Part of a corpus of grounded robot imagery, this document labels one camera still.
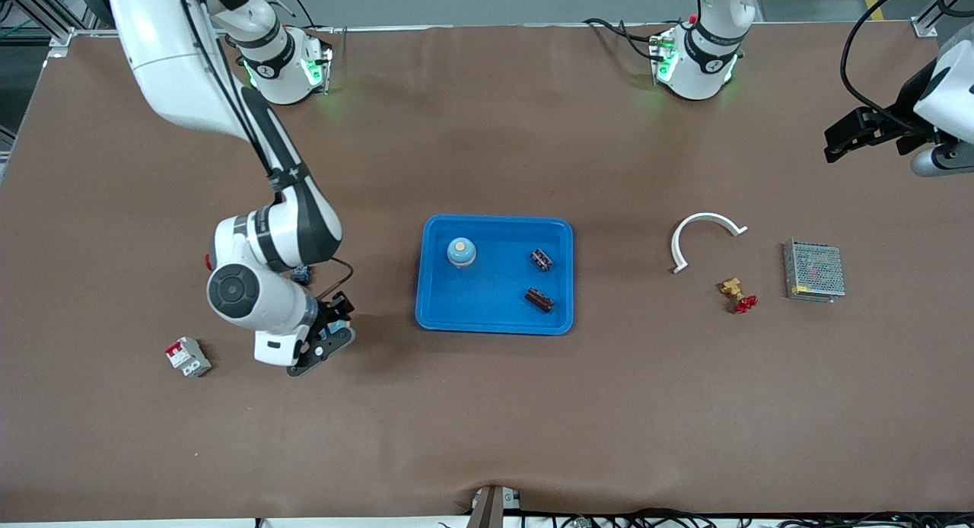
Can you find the metal mesh power supply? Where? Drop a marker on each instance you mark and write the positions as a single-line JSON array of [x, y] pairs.
[[814, 269]]

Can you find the blue plastic tray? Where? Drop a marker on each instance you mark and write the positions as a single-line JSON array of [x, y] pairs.
[[494, 307]]

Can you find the brass valve red handwheel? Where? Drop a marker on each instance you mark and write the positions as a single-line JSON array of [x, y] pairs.
[[733, 288]]

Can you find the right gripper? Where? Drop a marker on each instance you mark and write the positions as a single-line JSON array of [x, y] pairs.
[[335, 308]]

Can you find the white red circuit breaker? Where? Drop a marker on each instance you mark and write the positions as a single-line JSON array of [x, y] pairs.
[[188, 357]]

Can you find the dark brown terminal block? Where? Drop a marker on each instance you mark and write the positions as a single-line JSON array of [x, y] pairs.
[[539, 300]]

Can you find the white curved plastic piece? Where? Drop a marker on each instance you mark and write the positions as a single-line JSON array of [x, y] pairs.
[[708, 217]]

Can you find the brown table mat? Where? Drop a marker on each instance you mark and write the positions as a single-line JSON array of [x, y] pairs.
[[487, 406]]

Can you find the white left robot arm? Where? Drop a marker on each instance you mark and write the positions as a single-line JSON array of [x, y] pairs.
[[696, 71]]

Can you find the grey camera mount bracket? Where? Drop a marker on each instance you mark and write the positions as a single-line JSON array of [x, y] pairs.
[[487, 513]]

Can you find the aluminium frame post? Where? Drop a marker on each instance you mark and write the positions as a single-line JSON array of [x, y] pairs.
[[57, 27], [923, 27]]

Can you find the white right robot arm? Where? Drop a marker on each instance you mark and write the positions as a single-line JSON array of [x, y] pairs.
[[251, 296]]

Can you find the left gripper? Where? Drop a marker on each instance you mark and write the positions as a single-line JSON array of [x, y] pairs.
[[904, 104]]

